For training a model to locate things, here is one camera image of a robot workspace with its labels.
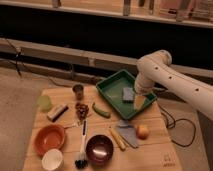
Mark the grey cloth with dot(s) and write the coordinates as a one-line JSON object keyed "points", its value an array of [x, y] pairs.
{"points": [[127, 132]]}

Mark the dark metal cup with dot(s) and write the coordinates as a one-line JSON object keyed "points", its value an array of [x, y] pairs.
{"points": [[78, 90]]}

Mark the yellow stick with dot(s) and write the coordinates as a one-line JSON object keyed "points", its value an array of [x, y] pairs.
{"points": [[118, 139]]}

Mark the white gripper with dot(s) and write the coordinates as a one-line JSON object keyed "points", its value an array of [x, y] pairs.
{"points": [[139, 101]]}

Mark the light green plastic cup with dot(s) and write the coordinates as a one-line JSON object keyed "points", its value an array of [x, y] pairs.
{"points": [[44, 103]]}

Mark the dark purple bowl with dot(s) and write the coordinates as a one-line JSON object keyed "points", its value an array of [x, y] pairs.
{"points": [[99, 150]]}

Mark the orange fruit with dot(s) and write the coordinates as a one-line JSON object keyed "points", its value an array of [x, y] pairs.
{"points": [[142, 131]]}

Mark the green plastic tray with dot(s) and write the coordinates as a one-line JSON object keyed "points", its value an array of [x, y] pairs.
{"points": [[111, 89]]}

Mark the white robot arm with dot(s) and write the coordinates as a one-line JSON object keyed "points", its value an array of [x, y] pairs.
{"points": [[155, 68]]}

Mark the brown grape bunch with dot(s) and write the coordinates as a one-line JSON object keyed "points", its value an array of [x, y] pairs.
{"points": [[81, 110]]}

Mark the orange bowl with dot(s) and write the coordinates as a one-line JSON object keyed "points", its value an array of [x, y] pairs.
{"points": [[49, 137]]}

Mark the grey sponge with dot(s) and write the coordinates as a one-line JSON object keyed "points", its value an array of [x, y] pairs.
{"points": [[128, 94]]}

